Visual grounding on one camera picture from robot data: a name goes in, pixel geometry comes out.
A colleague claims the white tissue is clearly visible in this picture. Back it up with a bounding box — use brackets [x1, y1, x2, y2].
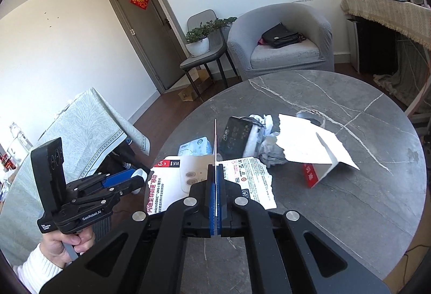
[249, 115, 287, 168]

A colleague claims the white sleeve forearm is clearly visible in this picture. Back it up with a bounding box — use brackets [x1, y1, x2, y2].
[12, 244, 63, 294]

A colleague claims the person's left hand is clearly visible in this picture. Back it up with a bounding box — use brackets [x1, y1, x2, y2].
[39, 227, 96, 268]

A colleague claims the blue white wipes packet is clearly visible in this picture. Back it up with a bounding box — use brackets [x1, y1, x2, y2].
[178, 136, 213, 156]

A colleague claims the black printed box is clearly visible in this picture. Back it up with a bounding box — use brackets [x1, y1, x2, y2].
[218, 116, 265, 160]

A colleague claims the patterned green tablecloth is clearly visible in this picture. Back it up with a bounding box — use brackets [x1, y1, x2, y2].
[1, 88, 151, 265]

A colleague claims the flat cardboard box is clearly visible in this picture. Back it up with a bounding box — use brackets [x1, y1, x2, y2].
[178, 69, 213, 102]

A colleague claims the white folded cardboard piece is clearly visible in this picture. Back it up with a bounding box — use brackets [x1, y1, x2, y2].
[277, 114, 359, 188]

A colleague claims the cardboard tape roll core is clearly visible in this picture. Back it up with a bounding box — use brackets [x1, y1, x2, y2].
[296, 110, 326, 128]

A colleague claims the grey door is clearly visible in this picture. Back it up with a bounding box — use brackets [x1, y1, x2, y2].
[116, 0, 186, 92]

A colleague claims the grey dining chair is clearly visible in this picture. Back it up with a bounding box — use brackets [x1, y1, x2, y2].
[180, 10, 240, 100]

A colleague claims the potted green bonsai plant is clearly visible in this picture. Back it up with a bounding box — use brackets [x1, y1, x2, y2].
[186, 15, 237, 57]

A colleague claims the grey armchair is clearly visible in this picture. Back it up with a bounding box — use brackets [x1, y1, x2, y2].
[227, 3, 335, 80]

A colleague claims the black bag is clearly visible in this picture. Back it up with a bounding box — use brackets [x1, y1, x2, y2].
[259, 23, 306, 49]

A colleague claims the beige fringed desk cloth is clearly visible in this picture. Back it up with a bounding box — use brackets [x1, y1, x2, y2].
[340, 0, 431, 50]

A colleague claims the black camera module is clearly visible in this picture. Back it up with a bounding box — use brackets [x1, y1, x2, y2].
[31, 137, 67, 214]

